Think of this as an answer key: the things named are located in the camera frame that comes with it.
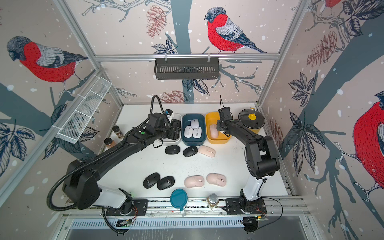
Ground teal round lid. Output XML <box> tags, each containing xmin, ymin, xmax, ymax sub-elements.
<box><xmin>170</xmin><ymin>189</ymin><xmax>188</xmax><ymax>217</ymax></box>

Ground spice jar dark lid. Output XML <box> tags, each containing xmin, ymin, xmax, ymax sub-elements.
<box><xmin>112</xmin><ymin>126</ymin><xmax>124</xmax><ymax>139</ymax></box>

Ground white mouse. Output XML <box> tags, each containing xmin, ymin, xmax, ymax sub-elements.
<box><xmin>191</xmin><ymin>119</ymin><xmax>199</xmax><ymax>129</ymax></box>
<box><xmin>184</xmin><ymin>126</ymin><xmax>194</xmax><ymax>139</ymax></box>
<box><xmin>193</xmin><ymin>127</ymin><xmax>203</xmax><ymax>139</ymax></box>

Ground pink mouse top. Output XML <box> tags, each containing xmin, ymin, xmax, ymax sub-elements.
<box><xmin>198</xmin><ymin>146</ymin><xmax>216</xmax><ymax>158</ymax></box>

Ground white wire mesh shelf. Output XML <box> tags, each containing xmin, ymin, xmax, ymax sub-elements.
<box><xmin>56</xmin><ymin>77</ymin><xmax>112</xmax><ymax>144</ymax></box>

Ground teal storage box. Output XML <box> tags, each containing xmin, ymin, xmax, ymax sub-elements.
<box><xmin>181</xmin><ymin>114</ymin><xmax>207</xmax><ymax>146</ymax></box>

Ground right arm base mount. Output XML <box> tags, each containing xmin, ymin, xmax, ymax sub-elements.
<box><xmin>222</xmin><ymin>196</ymin><xmax>267</xmax><ymax>215</ymax></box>

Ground glass lid yellow knob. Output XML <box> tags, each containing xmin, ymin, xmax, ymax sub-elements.
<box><xmin>238</xmin><ymin>108</ymin><xmax>266</xmax><ymax>130</ymax></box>

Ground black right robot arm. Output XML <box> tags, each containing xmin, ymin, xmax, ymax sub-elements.
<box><xmin>217</xmin><ymin>107</ymin><xmax>280</xmax><ymax>202</ymax></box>

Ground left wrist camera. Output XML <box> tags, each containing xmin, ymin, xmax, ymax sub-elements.
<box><xmin>165</xmin><ymin>109</ymin><xmax>173</xmax><ymax>116</ymax></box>

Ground black mouse small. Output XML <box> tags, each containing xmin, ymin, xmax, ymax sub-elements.
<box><xmin>172</xmin><ymin>130</ymin><xmax>181</xmax><ymax>140</ymax></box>

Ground black hanging wire basket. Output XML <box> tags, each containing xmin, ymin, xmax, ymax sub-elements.
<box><xmin>154</xmin><ymin>58</ymin><xmax>220</xmax><ymax>80</ymax></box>

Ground white storage box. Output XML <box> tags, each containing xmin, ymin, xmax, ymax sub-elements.
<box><xmin>163</xmin><ymin>113</ymin><xmax>182</xmax><ymax>146</ymax></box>

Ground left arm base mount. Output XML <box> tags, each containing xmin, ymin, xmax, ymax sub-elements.
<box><xmin>106</xmin><ymin>188</ymin><xmax>149</xmax><ymax>217</ymax></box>

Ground glass jar silver lid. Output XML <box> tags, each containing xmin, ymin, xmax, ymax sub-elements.
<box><xmin>207</xmin><ymin>193</ymin><xmax>220</xmax><ymax>210</ymax></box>

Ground yellow pot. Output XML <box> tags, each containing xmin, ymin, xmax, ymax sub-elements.
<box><xmin>238</xmin><ymin>108</ymin><xmax>266</xmax><ymax>135</ymax></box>

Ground spice jar brown contents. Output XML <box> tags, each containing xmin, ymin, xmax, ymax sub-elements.
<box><xmin>104</xmin><ymin>138</ymin><xmax>116</xmax><ymax>149</ymax></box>

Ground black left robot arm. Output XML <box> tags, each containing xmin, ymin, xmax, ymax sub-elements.
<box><xmin>46</xmin><ymin>107</ymin><xmax>173</xmax><ymax>213</ymax></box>

